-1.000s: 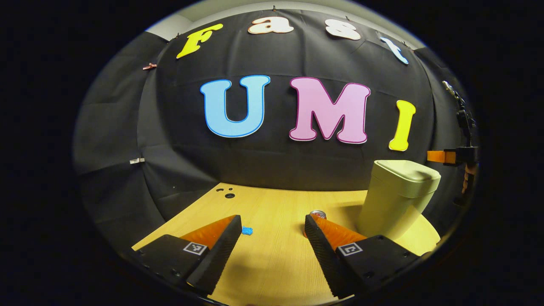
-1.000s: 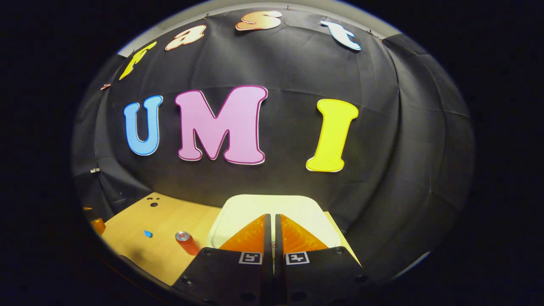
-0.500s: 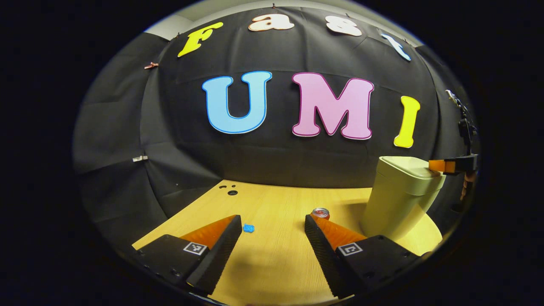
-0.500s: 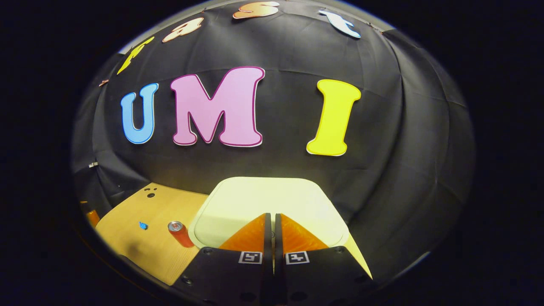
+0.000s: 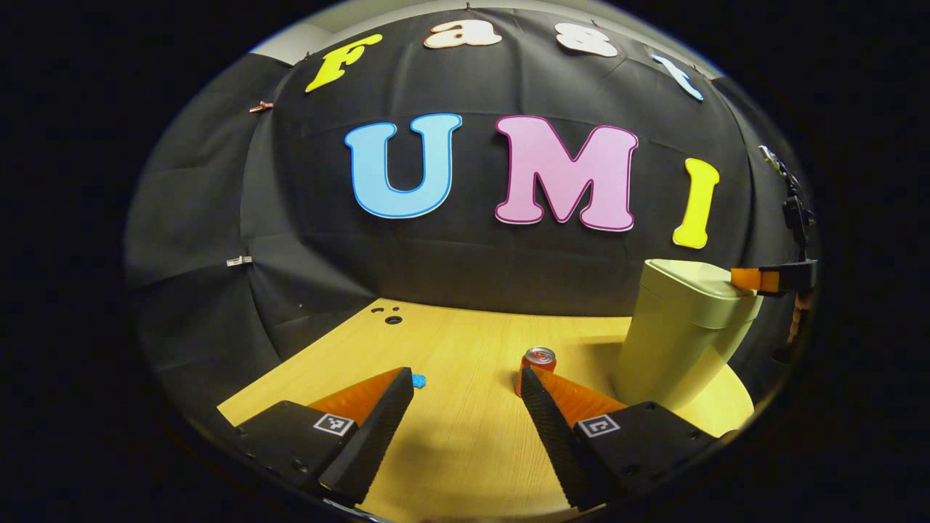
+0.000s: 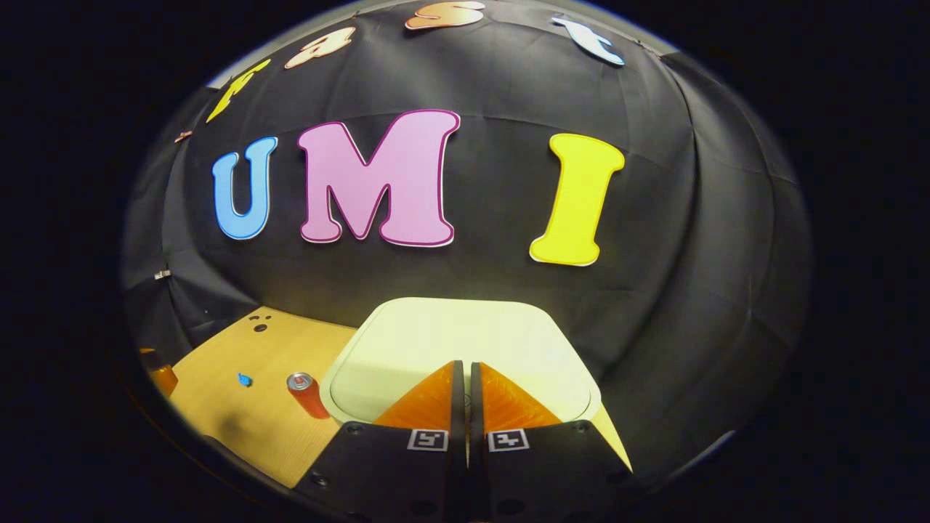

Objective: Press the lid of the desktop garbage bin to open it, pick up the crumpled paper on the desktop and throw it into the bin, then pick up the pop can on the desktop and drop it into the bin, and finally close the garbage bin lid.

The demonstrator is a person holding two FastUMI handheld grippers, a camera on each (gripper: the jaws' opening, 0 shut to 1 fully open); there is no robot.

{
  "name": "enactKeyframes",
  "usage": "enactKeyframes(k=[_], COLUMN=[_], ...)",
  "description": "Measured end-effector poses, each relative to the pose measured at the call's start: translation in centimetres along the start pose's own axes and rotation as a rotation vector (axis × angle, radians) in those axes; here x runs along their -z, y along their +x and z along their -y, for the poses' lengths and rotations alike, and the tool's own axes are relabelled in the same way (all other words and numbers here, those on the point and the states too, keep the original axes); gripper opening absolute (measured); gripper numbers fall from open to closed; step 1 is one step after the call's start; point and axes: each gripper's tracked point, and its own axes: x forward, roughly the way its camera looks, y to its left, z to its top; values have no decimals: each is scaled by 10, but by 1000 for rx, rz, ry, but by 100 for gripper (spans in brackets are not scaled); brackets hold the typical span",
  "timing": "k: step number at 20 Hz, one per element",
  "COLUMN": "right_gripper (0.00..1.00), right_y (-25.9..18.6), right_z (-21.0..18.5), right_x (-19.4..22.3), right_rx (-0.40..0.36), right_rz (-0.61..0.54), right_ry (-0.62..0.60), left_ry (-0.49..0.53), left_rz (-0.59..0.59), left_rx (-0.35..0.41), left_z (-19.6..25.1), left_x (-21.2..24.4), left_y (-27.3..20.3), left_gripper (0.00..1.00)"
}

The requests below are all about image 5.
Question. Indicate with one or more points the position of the blue paper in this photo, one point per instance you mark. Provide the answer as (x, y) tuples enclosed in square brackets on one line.
[(419, 380)]

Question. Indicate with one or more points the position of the orange pop can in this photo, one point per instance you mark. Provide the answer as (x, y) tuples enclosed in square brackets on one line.
[(539, 357)]

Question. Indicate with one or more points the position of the metal cloth clip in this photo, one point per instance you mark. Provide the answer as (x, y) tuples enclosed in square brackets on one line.
[(240, 260)]

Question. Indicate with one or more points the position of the pale green desktop garbage bin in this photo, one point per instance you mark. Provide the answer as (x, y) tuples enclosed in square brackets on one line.
[(676, 341)]

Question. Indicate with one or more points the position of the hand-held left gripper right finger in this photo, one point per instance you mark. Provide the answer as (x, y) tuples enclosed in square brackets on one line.
[(552, 428)]

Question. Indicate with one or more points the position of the wooden desktop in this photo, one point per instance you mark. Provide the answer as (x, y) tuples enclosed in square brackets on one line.
[(465, 349)]

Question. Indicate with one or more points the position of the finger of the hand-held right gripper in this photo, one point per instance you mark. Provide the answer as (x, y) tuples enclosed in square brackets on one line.
[(788, 278)]

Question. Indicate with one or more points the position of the pink cloth clip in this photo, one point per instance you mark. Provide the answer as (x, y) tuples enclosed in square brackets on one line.
[(261, 107)]

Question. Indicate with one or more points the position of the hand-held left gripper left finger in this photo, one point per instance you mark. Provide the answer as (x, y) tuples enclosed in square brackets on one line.
[(378, 425)]

